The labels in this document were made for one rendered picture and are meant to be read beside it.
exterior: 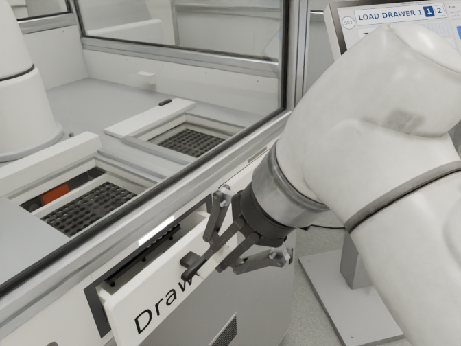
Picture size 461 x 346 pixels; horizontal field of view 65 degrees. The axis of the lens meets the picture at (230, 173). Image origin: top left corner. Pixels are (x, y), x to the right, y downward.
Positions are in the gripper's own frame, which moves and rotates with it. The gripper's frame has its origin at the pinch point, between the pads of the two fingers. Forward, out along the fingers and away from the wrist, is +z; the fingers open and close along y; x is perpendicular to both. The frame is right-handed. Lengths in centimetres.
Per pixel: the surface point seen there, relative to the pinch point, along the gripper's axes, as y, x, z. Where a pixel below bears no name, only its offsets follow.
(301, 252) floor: -28, -101, 94
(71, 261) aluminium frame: 13.2, 15.0, 2.0
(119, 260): 10.2, 8.2, 6.6
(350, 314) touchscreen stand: -55, -75, 71
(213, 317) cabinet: -9.5, -11.2, 34.8
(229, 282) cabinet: -6.4, -18.3, 30.3
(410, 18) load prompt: 11, -95, -18
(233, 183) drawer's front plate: 8.5, -19.8, 6.0
